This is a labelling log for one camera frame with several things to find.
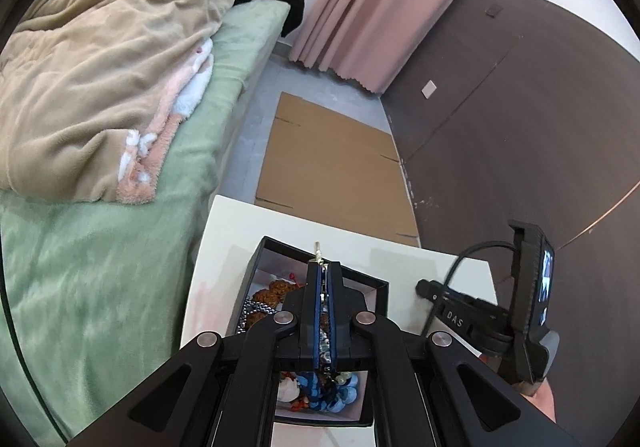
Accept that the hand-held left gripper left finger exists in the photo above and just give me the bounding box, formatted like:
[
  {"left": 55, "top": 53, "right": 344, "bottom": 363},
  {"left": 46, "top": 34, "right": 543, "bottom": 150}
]
[{"left": 65, "top": 263, "right": 322, "bottom": 447}]

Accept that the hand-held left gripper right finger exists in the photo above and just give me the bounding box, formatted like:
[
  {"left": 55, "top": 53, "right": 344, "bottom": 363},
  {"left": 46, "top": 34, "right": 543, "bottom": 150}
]
[{"left": 326, "top": 263, "right": 583, "bottom": 447}]

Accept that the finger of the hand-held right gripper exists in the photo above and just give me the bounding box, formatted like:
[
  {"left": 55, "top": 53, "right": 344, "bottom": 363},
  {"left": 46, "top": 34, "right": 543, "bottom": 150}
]
[{"left": 417, "top": 278, "right": 513, "bottom": 358}]

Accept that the thin beaded chain silver clasp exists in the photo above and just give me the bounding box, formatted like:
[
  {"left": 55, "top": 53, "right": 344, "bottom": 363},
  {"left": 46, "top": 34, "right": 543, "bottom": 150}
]
[{"left": 312, "top": 239, "right": 333, "bottom": 369}]

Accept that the silver chain necklace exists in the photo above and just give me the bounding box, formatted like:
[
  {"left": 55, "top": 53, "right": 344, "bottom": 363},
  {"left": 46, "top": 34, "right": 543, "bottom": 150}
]
[{"left": 237, "top": 297, "right": 276, "bottom": 335}]

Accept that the black jewelry box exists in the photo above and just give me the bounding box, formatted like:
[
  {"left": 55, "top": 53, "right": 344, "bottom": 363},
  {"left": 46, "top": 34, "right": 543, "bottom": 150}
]
[{"left": 235, "top": 236, "right": 390, "bottom": 429}]

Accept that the blue cord bracelet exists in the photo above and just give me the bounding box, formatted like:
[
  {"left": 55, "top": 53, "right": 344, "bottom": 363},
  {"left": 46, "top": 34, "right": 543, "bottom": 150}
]
[{"left": 295, "top": 372, "right": 358, "bottom": 413}]

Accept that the person's right hand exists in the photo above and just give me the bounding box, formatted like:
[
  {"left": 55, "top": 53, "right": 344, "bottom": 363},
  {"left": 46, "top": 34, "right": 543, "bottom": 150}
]
[{"left": 520, "top": 369, "right": 557, "bottom": 424}]

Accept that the white round charm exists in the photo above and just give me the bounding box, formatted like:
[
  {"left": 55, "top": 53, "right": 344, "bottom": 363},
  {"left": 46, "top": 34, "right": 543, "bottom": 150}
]
[{"left": 277, "top": 374, "right": 301, "bottom": 403}]

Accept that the flat cardboard sheet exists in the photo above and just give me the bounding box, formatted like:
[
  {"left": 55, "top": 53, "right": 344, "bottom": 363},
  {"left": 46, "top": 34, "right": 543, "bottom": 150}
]
[{"left": 255, "top": 92, "right": 420, "bottom": 248}]

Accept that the white bed base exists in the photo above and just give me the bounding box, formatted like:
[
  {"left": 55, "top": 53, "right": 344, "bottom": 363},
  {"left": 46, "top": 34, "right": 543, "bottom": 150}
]
[{"left": 190, "top": 40, "right": 278, "bottom": 248}]

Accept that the green sheet bed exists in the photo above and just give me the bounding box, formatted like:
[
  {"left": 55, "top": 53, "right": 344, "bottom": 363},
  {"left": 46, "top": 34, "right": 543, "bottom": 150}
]
[{"left": 0, "top": 2, "right": 292, "bottom": 438}]

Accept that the pink curtain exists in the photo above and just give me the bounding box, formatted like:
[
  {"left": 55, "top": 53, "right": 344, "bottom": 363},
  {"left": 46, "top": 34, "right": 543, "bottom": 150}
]
[{"left": 289, "top": 0, "right": 511, "bottom": 95}]

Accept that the beige fleece blanket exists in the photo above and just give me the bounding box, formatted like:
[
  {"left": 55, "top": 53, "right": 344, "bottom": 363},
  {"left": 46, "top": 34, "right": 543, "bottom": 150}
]
[{"left": 0, "top": 0, "right": 236, "bottom": 205}]

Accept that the brown bead bracelet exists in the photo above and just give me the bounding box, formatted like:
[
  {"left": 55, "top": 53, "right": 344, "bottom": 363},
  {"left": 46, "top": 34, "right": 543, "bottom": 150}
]
[{"left": 252, "top": 279, "right": 306, "bottom": 328}]

